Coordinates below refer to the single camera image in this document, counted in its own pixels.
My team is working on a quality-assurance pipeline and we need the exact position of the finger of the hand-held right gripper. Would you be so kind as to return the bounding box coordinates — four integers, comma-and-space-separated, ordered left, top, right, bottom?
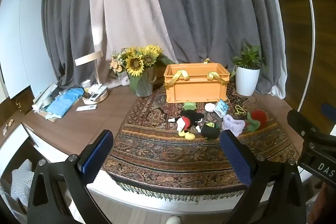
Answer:
321, 103, 336, 120
287, 109, 336, 151

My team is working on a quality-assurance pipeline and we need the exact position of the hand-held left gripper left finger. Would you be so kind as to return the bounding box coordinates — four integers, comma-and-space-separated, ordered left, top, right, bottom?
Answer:
27, 130, 114, 224

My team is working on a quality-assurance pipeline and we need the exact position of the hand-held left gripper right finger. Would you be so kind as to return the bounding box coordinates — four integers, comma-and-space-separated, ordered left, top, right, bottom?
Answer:
219, 130, 307, 224

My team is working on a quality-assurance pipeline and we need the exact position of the beige curtain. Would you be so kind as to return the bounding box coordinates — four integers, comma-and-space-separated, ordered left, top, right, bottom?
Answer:
89, 0, 177, 88

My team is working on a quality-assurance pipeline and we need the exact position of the person's right forearm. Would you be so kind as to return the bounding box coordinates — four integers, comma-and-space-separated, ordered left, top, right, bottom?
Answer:
306, 182, 332, 224

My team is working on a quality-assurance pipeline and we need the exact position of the white sheer curtain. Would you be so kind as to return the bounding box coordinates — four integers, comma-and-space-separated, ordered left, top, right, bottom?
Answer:
268, 0, 288, 100

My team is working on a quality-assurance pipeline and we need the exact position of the striped cushion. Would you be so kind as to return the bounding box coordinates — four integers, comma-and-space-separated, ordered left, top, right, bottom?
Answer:
10, 159, 36, 208

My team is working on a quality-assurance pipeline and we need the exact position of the orange plastic crate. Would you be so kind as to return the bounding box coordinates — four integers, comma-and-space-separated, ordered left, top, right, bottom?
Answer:
163, 58, 231, 104

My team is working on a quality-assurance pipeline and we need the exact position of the purple fluffy scrunchie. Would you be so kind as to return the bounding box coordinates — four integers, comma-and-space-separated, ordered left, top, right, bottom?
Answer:
222, 115, 246, 136

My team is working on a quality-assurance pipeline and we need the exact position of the green plush toy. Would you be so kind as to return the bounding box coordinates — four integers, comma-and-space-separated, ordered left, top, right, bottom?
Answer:
182, 101, 198, 111

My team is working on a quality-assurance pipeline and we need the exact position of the patterned fringed rug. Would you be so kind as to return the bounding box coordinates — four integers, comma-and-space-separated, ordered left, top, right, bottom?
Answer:
101, 80, 301, 205

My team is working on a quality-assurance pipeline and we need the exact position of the white remote control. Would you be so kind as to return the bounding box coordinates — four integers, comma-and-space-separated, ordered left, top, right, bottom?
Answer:
76, 105, 98, 112

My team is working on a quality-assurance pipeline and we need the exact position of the blue folded cloth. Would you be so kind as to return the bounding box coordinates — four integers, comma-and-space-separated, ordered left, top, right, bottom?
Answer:
46, 88, 85, 119

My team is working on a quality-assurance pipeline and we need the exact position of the black and green plush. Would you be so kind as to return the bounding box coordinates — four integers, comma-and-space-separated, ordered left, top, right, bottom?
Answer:
201, 121, 220, 140

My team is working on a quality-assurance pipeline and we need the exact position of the white desk lamp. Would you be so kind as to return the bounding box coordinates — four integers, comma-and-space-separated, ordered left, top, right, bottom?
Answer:
75, 51, 109, 105

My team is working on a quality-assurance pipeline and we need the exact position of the mouse plush toy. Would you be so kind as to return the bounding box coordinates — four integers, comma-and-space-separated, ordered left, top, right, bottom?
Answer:
168, 110, 205, 140

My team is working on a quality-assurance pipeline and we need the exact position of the sunflower bouquet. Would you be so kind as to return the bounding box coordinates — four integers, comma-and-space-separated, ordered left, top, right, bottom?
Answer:
121, 44, 176, 89

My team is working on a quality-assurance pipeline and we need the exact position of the green potted plant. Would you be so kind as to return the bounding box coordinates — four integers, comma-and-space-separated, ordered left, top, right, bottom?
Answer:
231, 42, 269, 73

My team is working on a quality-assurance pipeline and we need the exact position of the red and green plush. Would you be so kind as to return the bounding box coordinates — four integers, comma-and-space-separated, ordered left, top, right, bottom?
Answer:
245, 109, 268, 132

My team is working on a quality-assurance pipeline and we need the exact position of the white ribbed plant pot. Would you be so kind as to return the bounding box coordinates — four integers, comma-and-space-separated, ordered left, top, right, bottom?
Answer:
235, 67, 261, 96

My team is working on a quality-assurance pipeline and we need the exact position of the white wardrobe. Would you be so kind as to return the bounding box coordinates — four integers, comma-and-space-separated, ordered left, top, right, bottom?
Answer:
0, 0, 57, 104

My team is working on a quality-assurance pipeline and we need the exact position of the long white box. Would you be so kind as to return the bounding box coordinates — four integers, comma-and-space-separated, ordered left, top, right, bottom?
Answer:
32, 83, 57, 112

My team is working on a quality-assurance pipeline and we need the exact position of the blue cartoon tissue packet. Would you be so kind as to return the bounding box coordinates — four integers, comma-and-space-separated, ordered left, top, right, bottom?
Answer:
213, 99, 229, 117

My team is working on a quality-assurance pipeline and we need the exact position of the peach flower bouquet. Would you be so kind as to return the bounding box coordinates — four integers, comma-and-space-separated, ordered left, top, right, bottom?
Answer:
109, 50, 129, 81

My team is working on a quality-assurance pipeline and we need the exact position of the grey green flower vase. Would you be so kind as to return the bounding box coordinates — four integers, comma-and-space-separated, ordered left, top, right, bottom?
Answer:
128, 68, 156, 97

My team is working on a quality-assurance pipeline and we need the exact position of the grey curtain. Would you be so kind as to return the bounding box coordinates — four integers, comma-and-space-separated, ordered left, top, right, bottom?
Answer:
146, 0, 282, 96
41, 0, 108, 88

